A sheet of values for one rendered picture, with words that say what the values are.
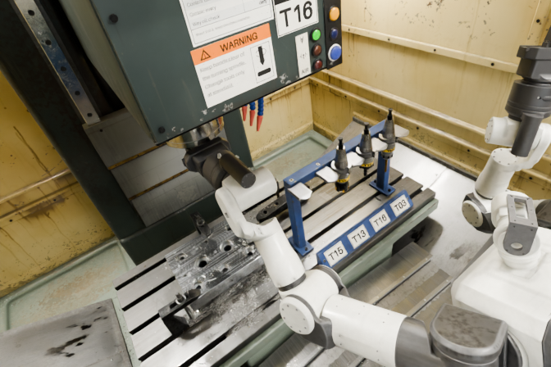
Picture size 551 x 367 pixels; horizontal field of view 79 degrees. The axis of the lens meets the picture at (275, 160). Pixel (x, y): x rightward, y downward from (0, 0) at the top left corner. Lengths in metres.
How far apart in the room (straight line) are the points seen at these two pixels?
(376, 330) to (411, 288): 0.75
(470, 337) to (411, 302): 0.75
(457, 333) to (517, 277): 0.17
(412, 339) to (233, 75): 0.54
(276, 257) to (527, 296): 0.43
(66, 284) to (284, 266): 1.48
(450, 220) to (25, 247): 1.91
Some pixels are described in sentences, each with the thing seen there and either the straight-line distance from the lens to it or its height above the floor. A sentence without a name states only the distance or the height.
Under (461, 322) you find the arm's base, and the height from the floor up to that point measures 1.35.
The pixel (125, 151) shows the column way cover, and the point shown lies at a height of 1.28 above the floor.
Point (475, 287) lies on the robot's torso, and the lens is 0.72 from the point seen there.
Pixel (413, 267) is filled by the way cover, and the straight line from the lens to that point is 1.44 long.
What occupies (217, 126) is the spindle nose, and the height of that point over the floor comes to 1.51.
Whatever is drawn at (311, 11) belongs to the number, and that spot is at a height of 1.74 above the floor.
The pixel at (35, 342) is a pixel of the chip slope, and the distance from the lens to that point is 1.70.
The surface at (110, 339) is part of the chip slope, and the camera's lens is 1.64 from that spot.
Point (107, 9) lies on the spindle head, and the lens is 0.54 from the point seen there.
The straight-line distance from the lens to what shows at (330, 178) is 1.05.
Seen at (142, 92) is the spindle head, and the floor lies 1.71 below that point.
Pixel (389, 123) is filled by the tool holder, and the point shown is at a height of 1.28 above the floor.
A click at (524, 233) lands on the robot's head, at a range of 0.66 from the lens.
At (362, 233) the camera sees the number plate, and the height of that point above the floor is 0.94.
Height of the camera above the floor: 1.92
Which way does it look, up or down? 38 degrees down
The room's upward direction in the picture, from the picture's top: 11 degrees counter-clockwise
